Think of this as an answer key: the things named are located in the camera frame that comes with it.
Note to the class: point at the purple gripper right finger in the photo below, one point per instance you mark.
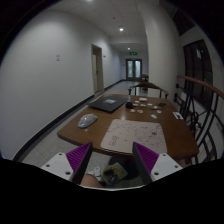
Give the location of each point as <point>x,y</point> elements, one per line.
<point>153,166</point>

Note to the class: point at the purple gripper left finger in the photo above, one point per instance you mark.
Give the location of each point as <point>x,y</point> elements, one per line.
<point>70,166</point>

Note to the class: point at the white patterned mouse pad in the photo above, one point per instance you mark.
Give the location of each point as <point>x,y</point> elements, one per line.
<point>121,135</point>

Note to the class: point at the grey computer mouse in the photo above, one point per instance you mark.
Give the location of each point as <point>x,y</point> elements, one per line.
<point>87,120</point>

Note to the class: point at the brown wooden table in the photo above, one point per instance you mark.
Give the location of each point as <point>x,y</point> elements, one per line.
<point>179,139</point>

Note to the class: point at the green yellow bag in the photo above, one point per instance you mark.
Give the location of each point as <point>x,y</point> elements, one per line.
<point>114,173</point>

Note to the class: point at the white card with print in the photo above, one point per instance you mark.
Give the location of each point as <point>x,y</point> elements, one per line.
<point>178,115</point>

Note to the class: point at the small black box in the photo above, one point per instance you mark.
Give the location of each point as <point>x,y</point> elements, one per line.
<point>129,105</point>

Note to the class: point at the black closed laptop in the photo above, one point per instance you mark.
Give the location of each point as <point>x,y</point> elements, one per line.
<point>108,103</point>

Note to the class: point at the white small packet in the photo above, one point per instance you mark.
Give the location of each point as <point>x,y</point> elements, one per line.
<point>143,99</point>

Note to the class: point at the beige side door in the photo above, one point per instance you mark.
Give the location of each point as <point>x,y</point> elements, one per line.
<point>97,69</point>

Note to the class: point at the glass double door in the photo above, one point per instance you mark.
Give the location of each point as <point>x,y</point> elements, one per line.
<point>133,69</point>

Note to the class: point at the wooden stair handrail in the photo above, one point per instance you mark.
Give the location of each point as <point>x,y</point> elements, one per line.
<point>211,87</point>

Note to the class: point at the green exit sign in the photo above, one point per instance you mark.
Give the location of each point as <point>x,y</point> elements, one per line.
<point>133,53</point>

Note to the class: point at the dark window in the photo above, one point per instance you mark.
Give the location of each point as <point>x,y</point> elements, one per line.
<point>198,65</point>

